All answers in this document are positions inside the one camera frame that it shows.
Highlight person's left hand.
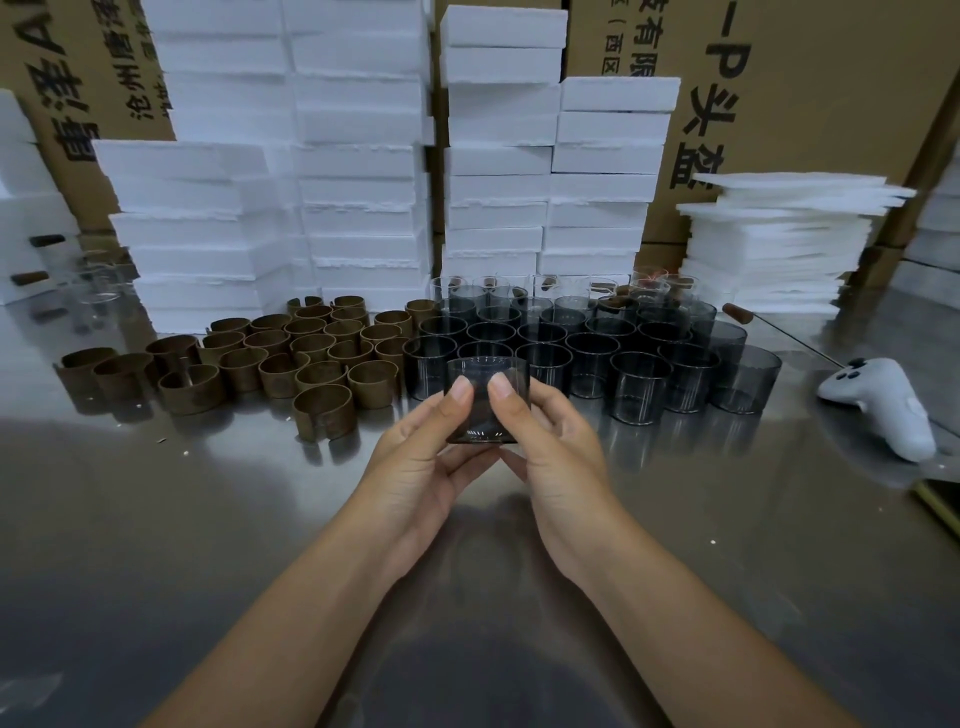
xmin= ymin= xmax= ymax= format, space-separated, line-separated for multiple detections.
xmin=333 ymin=374 xmax=502 ymax=580

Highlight person's right hand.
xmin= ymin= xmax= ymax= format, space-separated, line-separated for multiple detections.
xmin=487 ymin=372 xmax=639 ymax=594

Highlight group of brown sleeve rings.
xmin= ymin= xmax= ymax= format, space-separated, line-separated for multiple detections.
xmin=53 ymin=294 xmax=444 ymax=444

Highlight smoky transparent plastic cup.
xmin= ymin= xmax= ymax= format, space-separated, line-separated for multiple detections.
xmin=444 ymin=356 xmax=531 ymax=445

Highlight cluster of transparent plastic cups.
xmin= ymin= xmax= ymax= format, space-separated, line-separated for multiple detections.
xmin=402 ymin=268 xmax=783 ymax=427

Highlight bunch of clear plastic cups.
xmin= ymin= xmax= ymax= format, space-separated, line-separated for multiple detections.
xmin=52 ymin=251 xmax=136 ymax=305

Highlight person's right forearm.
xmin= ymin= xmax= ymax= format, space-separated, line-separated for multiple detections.
xmin=581 ymin=517 xmax=864 ymax=728

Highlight person's left forearm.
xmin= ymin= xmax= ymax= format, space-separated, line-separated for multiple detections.
xmin=142 ymin=517 xmax=395 ymax=728

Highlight stack of thin foam sheets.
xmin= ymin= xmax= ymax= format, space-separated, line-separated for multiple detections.
xmin=676 ymin=172 xmax=918 ymax=316

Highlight stepped stack white foam blocks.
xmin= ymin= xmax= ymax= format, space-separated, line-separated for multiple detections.
xmin=438 ymin=3 xmax=682 ymax=280

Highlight white game controller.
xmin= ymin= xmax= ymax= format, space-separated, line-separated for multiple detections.
xmin=817 ymin=357 xmax=937 ymax=464

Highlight tall stack white foam blocks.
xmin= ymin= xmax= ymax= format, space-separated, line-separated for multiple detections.
xmin=91 ymin=0 xmax=436 ymax=335

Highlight black smartphone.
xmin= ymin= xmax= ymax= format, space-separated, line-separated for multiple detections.
xmin=911 ymin=479 xmax=960 ymax=538

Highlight stack of white foam blocks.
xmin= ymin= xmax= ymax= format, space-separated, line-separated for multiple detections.
xmin=0 ymin=88 xmax=80 ymax=305
xmin=888 ymin=142 xmax=960 ymax=309

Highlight large printed cardboard box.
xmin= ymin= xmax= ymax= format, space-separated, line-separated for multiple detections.
xmin=562 ymin=0 xmax=960 ymax=245

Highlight brown-handled metal rod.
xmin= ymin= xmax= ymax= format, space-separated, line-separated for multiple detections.
xmin=723 ymin=302 xmax=845 ymax=369

